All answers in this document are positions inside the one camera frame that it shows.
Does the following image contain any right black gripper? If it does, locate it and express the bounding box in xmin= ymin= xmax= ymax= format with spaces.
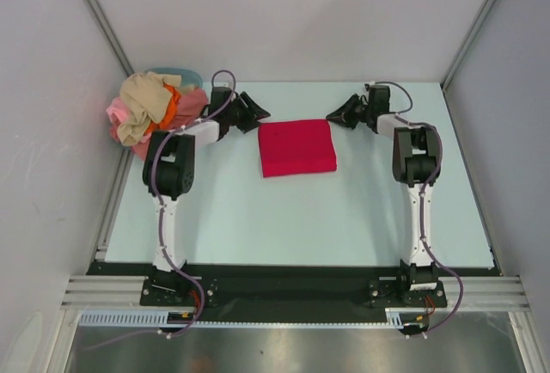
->
xmin=327 ymin=93 xmax=374 ymax=128

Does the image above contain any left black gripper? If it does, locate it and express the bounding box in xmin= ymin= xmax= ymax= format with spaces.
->
xmin=225 ymin=91 xmax=271 ymax=133

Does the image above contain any magenta red t-shirt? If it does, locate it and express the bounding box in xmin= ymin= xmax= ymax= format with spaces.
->
xmin=258 ymin=119 xmax=337 ymax=178

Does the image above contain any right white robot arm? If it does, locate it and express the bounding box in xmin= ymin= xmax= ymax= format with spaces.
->
xmin=326 ymin=82 xmax=446 ymax=309

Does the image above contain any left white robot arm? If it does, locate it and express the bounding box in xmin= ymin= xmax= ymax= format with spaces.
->
xmin=140 ymin=86 xmax=271 ymax=306

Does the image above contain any salmon pink t-shirt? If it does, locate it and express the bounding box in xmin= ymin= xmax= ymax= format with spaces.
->
xmin=109 ymin=89 xmax=208 ymax=160

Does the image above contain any blue plastic laundry basket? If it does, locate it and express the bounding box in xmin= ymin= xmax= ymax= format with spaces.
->
xmin=150 ymin=67 xmax=203 ymax=89

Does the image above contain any orange t-shirt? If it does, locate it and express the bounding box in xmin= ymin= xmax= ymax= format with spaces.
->
xmin=144 ymin=83 xmax=181 ymax=138

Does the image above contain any beige t-shirt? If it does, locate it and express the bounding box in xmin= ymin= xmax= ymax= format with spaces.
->
xmin=117 ymin=71 xmax=181 ymax=146

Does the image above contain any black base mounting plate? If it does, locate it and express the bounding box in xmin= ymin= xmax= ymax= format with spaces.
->
xmin=87 ymin=261 xmax=498 ymax=324

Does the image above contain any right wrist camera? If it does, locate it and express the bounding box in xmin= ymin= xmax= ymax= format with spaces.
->
xmin=364 ymin=82 xmax=377 ymax=92

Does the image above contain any left corner aluminium post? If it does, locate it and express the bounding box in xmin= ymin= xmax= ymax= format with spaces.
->
xmin=83 ymin=0 xmax=134 ymax=76

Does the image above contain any corner aluminium post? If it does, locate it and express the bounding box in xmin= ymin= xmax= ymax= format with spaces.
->
xmin=83 ymin=0 xmax=134 ymax=76
xmin=440 ymin=0 xmax=499 ymax=94

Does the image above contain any right corner aluminium post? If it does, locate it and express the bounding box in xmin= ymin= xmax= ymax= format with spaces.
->
xmin=440 ymin=0 xmax=499 ymax=94

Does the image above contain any aluminium extrusion rail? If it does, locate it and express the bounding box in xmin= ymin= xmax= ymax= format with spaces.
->
xmin=62 ymin=275 xmax=529 ymax=311

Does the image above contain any white slotted cable duct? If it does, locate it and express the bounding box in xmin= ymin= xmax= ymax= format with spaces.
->
xmin=79 ymin=306 xmax=431 ymax=330

